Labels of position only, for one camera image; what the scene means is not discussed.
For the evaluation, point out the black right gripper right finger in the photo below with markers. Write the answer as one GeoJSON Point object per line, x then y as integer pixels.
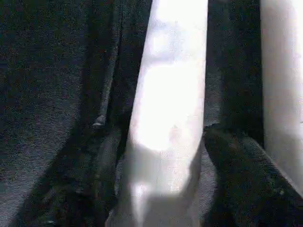
{"type": "Point", "coordinates": [255, 189]}

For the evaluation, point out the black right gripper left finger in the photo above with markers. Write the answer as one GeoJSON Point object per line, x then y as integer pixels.
{"type": "Point", "coordinates": [71, 189]}

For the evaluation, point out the white plastic table leg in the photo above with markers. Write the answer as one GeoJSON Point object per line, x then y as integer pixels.
{"type": "Point", "coordinates": [281, 71]}
{"type": "Point", "coordinates": [170, 94]}

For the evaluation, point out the black mat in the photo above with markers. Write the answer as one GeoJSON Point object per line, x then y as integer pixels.
{"type": "Point", "coordinates": [47, 71]}

